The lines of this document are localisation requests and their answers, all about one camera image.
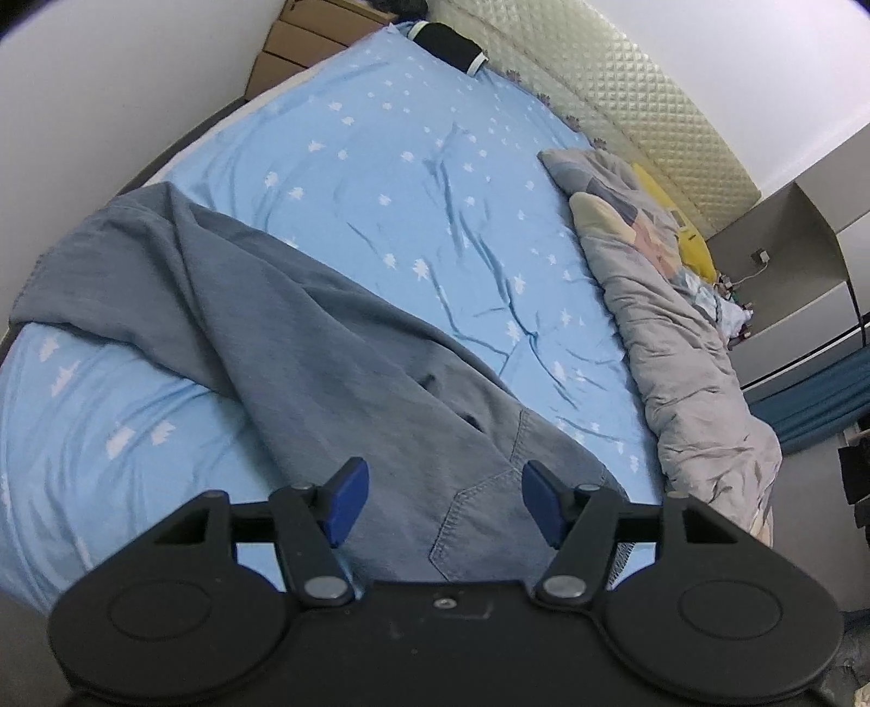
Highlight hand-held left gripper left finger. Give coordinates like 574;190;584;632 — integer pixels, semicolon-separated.
151;457;371;609

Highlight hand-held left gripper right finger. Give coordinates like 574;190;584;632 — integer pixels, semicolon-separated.
522;460;742;609

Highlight blue-grey denim pants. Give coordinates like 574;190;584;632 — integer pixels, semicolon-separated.
10;182;630;587

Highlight light blue crumpled clothes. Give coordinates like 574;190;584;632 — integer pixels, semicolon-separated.
685;272;750;341

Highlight grey patchwork quilt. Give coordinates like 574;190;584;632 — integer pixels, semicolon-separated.
538;148;782;546

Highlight pile of small bedside bottles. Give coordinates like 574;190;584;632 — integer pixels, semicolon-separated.
713;272;757;341

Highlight dark blue curtain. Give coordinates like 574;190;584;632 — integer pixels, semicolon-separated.
748;336;870;451

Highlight yellow pillow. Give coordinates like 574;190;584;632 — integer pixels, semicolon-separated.
632;162;719;284

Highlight bed with light blue sheet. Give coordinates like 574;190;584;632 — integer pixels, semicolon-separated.
0;20;663;616

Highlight black box-shaped object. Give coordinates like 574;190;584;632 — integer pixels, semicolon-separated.
838;428;870;526

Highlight grey built-in wardrobe unit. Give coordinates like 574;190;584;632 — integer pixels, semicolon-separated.
707;115;870;390

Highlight cream quilted headboard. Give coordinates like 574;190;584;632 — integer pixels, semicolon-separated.
428;0;760;240

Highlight wooden nightstand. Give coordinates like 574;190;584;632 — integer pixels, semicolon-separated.
253;0;383;100

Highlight black bolster pillow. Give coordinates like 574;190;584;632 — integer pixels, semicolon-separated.
413;22;489;76

